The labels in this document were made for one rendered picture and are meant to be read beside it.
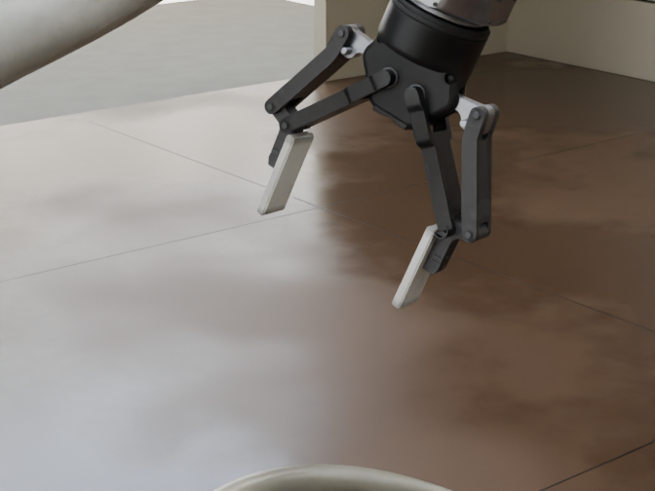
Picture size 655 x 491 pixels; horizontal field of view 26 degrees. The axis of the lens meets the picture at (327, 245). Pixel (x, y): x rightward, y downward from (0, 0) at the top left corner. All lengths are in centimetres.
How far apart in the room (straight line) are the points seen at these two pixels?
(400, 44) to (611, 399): 360
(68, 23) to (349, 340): 396
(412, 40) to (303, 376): 367
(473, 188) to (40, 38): 32
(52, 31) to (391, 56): 24
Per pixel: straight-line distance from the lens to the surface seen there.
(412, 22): 100
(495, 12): 100
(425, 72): 102
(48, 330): 509
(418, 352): 483
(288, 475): 126
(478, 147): 101
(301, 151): 111
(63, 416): 443
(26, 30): 100
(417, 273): 105
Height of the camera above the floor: 188
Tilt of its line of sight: 19 degrees down
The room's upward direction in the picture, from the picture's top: straight up
